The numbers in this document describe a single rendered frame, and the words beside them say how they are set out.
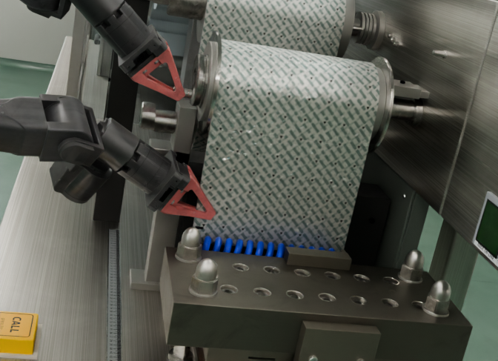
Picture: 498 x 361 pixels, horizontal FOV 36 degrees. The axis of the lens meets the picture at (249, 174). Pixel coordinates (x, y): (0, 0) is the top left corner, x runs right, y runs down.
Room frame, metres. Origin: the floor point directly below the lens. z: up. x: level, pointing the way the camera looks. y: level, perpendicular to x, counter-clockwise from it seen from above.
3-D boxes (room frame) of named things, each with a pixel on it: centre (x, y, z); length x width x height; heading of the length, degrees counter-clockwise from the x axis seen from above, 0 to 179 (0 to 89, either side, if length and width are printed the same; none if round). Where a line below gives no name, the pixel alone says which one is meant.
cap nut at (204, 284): (0.86, 0.03, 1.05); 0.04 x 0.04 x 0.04
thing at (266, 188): (1.05, -0.05, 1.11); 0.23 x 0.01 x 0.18; 103
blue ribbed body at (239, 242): (1.03, -0.06, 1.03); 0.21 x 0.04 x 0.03; 103
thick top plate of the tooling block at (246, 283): (0.94, -0.12, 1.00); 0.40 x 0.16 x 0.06; 103
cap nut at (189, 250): (0.95, 0.06, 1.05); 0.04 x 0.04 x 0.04
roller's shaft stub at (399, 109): (1.15, -0.20, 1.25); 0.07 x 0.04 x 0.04; 103
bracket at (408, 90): (1.15, -0.21, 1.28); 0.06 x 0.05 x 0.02; 103
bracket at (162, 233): (1.10, 0.13, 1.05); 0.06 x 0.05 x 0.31; 103
